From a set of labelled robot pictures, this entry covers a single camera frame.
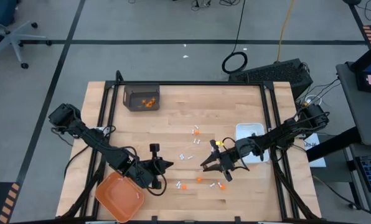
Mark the white paper sheet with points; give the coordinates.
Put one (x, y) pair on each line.
(314, 152)

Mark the black table frame rail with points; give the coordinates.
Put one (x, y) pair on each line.
(268, 109)
(110, 102)
(188, 83)

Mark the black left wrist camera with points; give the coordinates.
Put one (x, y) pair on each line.
(143, 179)

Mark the white plastic bin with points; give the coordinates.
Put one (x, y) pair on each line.
(251, 128)

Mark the grey side desk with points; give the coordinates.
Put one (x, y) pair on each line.
(363, 118)

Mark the yellow connector plug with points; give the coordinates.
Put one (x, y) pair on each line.
(305, 104)

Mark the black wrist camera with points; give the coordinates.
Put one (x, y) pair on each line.
(244, 148)
(143, 179)

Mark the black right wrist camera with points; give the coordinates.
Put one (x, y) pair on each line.
(244, 148)

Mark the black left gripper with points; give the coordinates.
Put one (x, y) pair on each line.
(154, 166)

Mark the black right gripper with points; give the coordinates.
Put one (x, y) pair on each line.
(227, 160)

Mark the dark grey plastic bin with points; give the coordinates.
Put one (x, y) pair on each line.
(134, 96)

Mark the black laptop screen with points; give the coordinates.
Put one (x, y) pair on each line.
(370, 71)

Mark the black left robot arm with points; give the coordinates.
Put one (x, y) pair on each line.
(89, 137)

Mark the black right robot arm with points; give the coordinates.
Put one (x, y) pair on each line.
(285, 130)

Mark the orange plastic tray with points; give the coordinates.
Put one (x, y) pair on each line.
(120, 199)

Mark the black computer tower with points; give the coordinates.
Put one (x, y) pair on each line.
(271, 74)

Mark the grey office chair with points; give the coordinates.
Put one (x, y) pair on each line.
(12, 39)

